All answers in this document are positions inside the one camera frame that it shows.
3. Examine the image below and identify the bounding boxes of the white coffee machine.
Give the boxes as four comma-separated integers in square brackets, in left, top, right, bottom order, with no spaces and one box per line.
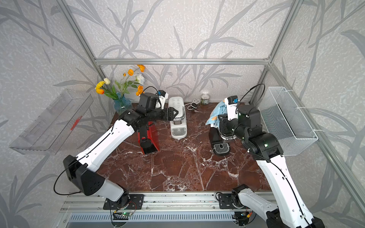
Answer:
[168,97,187,140]

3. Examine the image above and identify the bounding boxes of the blue pink patterned cloth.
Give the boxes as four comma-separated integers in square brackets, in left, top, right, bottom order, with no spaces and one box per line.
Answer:
[205,101,228,129]

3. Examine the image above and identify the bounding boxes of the black coffee machine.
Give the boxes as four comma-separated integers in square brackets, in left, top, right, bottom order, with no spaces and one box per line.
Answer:
[209,127,236,156]

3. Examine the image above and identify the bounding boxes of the red coffee machine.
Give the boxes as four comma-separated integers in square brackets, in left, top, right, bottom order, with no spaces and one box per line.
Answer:
[138,122,160,154]

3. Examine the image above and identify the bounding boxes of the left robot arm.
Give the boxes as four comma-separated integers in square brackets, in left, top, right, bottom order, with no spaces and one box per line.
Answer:
[63,107,179,202]

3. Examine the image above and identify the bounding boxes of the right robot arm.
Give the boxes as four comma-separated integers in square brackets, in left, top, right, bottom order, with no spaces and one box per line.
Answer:
[218,113,325,228]

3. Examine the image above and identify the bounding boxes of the tin can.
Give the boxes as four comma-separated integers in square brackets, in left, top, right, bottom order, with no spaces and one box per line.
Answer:
[201,94,210,105]

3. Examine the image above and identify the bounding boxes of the blue glass vase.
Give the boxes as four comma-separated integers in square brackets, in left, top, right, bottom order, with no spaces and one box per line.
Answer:
[114,95,132,115]

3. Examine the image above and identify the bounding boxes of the orange yellow artificial flowers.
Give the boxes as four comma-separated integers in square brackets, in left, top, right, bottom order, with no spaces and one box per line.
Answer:
[95,65,146,100]

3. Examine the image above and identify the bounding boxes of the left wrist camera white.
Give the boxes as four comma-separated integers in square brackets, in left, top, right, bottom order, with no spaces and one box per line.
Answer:
[138,90,169,110]

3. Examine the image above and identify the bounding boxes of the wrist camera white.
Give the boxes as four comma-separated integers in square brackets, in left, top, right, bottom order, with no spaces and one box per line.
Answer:
[138,90,169,110]
[224,96,239,121]

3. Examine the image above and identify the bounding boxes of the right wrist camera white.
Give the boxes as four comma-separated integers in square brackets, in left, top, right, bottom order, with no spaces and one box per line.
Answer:
[224,96,239,121]

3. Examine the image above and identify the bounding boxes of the white power cable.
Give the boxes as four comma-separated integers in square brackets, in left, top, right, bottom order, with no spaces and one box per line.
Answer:
[184,98,202,112]

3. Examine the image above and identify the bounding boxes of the white wire mesh basket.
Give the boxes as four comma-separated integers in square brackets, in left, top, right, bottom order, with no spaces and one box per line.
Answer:
[259,86,318,156]

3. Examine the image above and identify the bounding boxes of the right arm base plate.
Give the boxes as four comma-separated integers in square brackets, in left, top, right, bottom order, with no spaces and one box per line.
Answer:
[215,192,236,210]

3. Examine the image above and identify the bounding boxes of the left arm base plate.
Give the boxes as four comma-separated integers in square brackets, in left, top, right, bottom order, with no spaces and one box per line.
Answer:
[103,194,144,211]

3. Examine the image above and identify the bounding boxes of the clear plastic wall shelf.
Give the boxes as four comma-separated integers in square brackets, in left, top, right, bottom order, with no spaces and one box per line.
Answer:
[10,89,94,155]

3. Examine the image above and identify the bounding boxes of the aluminium front rail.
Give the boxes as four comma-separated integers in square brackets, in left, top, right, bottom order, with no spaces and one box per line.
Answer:
[60,192,239,213]

